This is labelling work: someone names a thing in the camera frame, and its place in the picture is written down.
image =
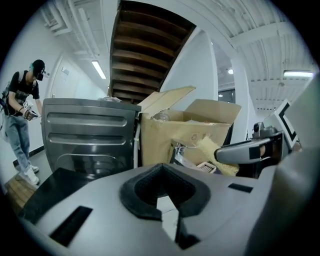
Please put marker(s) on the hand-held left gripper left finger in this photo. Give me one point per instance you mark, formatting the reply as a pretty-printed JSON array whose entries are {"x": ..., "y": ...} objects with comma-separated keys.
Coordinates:
[{"x": 100, "y": 205}]

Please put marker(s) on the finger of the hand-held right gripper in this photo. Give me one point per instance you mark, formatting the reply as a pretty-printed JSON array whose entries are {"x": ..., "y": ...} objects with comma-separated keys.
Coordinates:
[{"x": 235, "y": 153}]

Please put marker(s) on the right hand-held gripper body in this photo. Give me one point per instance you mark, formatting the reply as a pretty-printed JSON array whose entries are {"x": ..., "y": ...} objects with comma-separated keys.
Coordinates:
[{"x": 282, "y": 120}]

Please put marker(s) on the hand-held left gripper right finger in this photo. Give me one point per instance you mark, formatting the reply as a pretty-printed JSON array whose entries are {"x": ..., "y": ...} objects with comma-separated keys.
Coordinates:
[{"x": 225, "y": 207}]

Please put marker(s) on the yellow sponge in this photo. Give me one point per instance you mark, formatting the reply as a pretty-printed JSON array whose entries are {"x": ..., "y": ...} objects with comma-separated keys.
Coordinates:
[{"x": 207, "y": 147}]

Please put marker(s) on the pink slotted soap dish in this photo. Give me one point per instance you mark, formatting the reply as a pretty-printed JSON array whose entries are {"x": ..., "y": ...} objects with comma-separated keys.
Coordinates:
[{"x": 206, "y": 168}]

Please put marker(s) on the long ceiling light bar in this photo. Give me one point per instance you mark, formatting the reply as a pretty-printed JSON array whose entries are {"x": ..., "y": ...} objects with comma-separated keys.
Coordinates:
[
  {"x": 98, "y": 69},
  {"x": 298, "y": 73}
]

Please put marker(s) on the chrome sink faucet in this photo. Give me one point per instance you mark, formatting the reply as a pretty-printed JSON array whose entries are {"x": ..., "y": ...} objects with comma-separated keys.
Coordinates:
[{"x": 180, "y": 153}]

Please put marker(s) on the round ceiling light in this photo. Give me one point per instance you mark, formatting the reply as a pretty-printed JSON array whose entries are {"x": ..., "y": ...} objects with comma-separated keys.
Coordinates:
[{"x": 230, "y": 71}]

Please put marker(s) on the large open cardboard box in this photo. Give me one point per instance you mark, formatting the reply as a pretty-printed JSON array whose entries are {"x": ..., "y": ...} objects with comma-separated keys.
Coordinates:
[{"x": 160, "y": 140}]

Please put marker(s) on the wooden pallet steps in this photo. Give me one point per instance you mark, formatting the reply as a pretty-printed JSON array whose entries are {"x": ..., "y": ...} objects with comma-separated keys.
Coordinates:
[{"x": 20, "y": 195}]

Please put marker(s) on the plastic wrapped bundle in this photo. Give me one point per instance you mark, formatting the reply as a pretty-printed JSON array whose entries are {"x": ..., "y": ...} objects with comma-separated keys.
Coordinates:
[{"x": 110, "y": 99}]

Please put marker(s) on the white door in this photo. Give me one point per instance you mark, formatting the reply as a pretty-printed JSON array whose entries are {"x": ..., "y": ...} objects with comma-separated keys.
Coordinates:
[{"x": 62, "y": 85}]

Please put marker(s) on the wooden staircase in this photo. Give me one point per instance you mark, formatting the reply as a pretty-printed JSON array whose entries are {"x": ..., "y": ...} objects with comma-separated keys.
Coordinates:
[{"x": 145, "y": 50}]

